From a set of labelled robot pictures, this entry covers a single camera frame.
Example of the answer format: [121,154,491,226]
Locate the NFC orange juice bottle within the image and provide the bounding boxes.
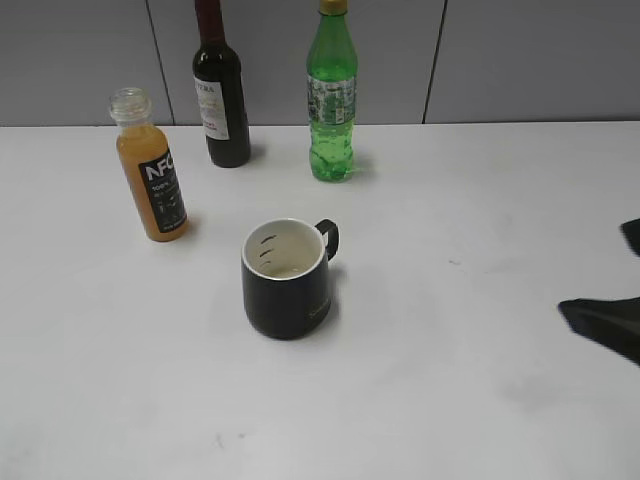
[109,87,188,242]

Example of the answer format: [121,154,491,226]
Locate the green plastic soda bottle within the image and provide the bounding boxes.
[306,1,358,183]

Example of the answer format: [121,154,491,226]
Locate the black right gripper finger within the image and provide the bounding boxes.
[620,219,640,257]
[558,297,639,365]

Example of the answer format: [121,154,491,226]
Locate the black mug white interior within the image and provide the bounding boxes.
[241,218,340,340]

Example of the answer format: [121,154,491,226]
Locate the dark red wine bottle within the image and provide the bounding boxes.
[192,1,251,168]

